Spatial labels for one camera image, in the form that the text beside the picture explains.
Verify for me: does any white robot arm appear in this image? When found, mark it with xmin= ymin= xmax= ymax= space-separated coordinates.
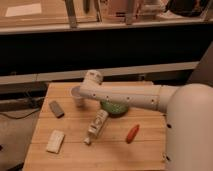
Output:
xmin=80 ymin=70 xmax=213 ymax=171

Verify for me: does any green bowl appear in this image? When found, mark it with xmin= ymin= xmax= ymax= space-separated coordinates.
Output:
xmin=101 ymin=101 xmax=128 ymax=117

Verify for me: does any white plastic bottle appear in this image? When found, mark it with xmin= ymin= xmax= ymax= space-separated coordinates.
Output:
xmin=84 ymin=110 xmax=108 ymax=145

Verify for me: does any grey rectangular block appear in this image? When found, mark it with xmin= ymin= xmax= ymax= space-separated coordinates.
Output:
xmin=49 ymin=101 xmax=64 ymax=118

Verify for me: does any white rectangular sponge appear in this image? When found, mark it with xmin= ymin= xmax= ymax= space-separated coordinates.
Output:
xmin=46 ymin=130 xmax=65 ymax=153

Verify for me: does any metal table leg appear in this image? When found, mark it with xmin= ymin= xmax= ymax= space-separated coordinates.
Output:
xmin=65 ymin=0 xmax=77 ymax=28

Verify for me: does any black cable on floor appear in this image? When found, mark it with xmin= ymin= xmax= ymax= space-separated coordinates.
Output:
xmin=0 ymin=97 xmax=43 ymax=121

